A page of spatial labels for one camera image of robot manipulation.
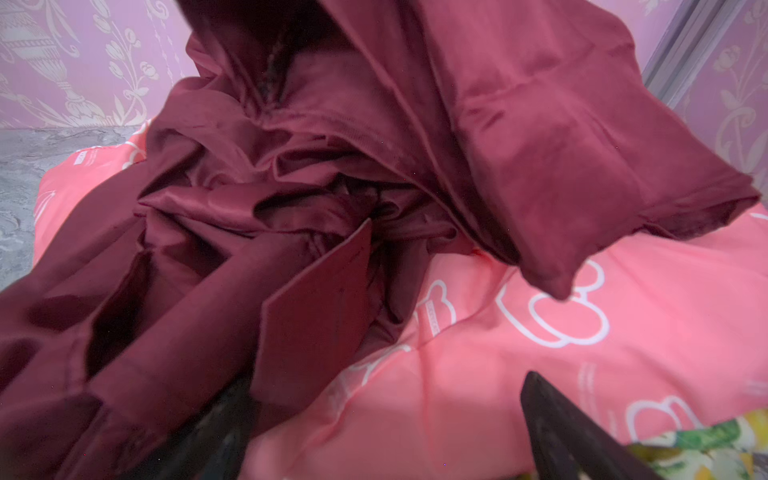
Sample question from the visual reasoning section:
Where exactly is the maroon cloth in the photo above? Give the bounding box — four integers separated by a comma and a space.
1, 1, 759, 479

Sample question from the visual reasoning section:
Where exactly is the aluminium corner post right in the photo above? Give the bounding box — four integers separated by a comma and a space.
642, 0, 746, 109

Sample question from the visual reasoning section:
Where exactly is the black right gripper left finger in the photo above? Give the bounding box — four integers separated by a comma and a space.
128, 374, 258, 480

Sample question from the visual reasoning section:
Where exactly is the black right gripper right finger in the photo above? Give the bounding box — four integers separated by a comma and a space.
520, 371, 660, 480

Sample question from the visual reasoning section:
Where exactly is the pink printed cloth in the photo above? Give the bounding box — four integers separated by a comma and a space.
32, 119, 768, 480

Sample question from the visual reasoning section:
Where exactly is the green yellow floral cloth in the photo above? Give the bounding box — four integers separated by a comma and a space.
629, 409, 767, 480

